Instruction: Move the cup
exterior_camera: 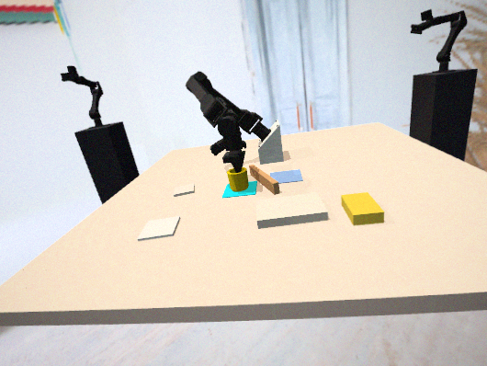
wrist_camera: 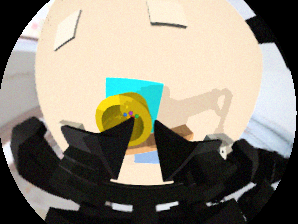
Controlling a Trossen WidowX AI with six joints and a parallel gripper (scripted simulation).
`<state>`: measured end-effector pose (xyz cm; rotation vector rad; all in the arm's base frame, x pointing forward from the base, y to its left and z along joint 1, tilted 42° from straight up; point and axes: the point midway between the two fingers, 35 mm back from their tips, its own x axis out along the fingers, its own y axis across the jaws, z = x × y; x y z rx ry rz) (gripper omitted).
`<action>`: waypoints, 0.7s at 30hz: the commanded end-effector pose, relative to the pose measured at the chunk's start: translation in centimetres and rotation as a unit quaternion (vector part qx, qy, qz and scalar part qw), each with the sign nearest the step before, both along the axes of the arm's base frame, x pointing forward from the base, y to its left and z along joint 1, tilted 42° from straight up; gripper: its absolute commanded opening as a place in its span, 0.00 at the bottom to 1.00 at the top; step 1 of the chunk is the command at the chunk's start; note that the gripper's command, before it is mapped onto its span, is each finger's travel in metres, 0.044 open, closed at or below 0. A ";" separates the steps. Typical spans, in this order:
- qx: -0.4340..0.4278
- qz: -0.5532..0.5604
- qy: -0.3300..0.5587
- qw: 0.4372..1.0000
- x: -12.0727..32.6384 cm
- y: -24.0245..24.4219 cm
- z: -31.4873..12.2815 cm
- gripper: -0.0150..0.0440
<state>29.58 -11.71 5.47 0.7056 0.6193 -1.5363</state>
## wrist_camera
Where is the brown wooden bar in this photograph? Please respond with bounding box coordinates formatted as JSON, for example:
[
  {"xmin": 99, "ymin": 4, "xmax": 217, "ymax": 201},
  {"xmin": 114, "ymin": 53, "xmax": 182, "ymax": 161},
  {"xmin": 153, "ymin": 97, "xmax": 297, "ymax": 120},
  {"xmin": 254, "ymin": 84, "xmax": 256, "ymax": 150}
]
[{"xmin": 125, "ymin": 124, "xmax": 194, "ymax": 155}]

